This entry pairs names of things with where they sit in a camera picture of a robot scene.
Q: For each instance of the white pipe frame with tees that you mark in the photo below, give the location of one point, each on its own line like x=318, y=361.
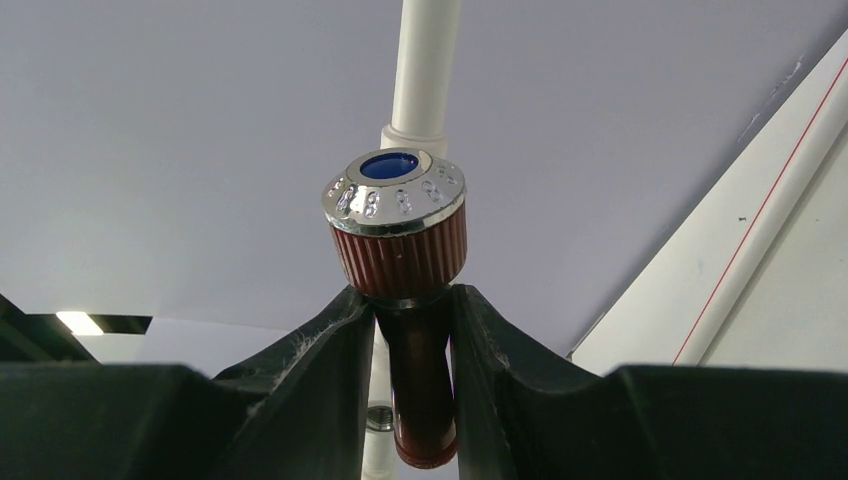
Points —
x=710, y=254

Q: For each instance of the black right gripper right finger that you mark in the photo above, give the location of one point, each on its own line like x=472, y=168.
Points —
x=523, y=412

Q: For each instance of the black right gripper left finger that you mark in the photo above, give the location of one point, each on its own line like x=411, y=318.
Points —
x=294, y=410

